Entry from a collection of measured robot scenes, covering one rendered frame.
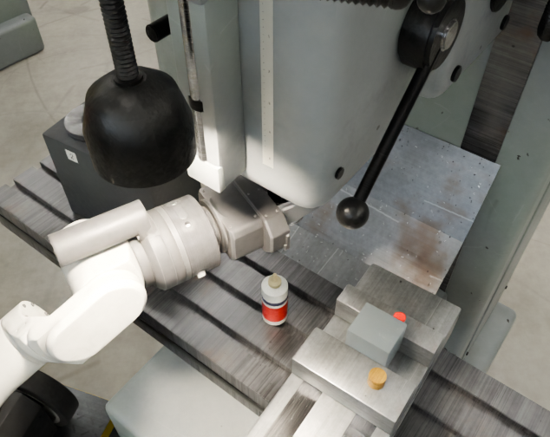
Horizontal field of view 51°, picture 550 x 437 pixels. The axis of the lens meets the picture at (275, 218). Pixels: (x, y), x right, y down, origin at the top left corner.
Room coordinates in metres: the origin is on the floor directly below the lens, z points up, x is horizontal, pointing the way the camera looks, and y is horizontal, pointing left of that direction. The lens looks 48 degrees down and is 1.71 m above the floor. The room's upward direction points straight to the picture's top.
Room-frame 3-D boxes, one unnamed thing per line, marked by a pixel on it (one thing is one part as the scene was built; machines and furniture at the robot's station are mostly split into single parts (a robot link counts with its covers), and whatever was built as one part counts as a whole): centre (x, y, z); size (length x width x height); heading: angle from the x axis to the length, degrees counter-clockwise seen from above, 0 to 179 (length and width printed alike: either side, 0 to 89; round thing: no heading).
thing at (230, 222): (0.43, 0.07, 1.22); 0.13 x 0.12 x 0.10; 31
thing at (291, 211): (0.45, -0.03, 1.22); 0.06 x 0.02 x 0.03; 121
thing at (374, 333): (0.39, -0.13, 1.04); 0.06 x 0.05 x 0.06; 55
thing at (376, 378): (0.33, -0.13, 1.05); 0.02 x 0.02 x 0.02
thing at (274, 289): (0.50, 0.00, 0.98); 0.04 x 0.04 x 0.11
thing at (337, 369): (0.34, -0.10, 1.02); 0.15 x 0.06 x 0.04; 55
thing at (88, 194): (0.72, 0.25, 1.03); 0.22 x 0.12 x 0.20; 60
